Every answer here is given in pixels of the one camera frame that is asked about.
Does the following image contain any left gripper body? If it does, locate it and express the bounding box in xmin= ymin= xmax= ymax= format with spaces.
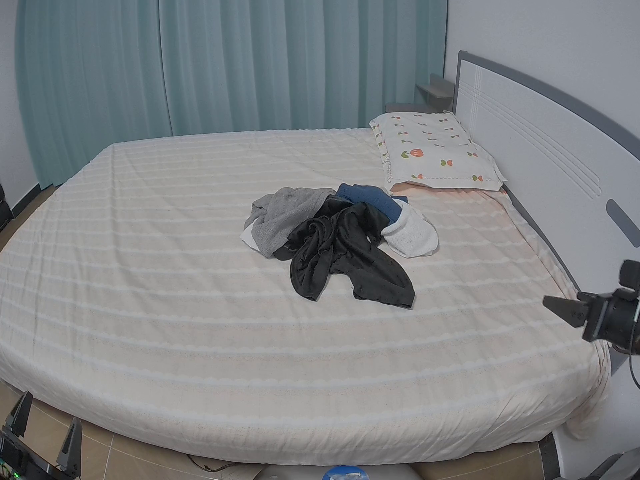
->
xmin=0 ymin=425 xmax=81 ymax=480

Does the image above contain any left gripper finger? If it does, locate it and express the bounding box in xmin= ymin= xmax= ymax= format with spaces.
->
xmin=56 ymin=416 xmax=83 ymax=469
xmin=7 ymin=390 xmax=34 ymax=438

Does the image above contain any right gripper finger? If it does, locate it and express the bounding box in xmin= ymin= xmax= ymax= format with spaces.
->
xmin=542 ymin=295 xmax=587 ymax=328

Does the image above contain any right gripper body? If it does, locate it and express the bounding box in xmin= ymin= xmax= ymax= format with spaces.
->
xmin=577 ymin=291 xmax=640 ymax=355

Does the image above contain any black T-shirt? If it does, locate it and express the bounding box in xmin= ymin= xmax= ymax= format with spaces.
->
xmin=273 ymin=200 xmax=417 ymax=310

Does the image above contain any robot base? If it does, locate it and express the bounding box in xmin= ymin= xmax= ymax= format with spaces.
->
xmin=257 ymin=463 xmax=418 ymax=480

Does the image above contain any bed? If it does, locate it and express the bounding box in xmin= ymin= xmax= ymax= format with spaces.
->
xmin=0 ymin=50 xmax=640 ymax=461

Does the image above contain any pile of clothes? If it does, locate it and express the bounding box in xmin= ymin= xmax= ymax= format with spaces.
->
xmin=240 ymin=183 xmax=440 ymax=260

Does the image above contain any white printed pillow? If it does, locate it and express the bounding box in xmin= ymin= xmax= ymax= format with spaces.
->
xmin=369 ymin=110 xmax=508 ymax=192

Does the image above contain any grey bedside table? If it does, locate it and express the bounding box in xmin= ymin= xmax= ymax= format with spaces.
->
xmin=385 ymin=73 xmax=456 ymax=115

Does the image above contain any blue-green curtain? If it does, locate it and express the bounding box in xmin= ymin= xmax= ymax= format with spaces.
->
xmin=15 ymin=0 xmax=173 ymax=190
xmin=159 ymin=0 xmax=448 ymax=136

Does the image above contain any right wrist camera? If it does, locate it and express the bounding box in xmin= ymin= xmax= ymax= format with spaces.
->
xmin=619 ymin=259 xmax=640 ymax=296

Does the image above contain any black cable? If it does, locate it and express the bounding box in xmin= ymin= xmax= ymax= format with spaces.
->
xmin=186 ymin=454 xmax=238 ymax=475

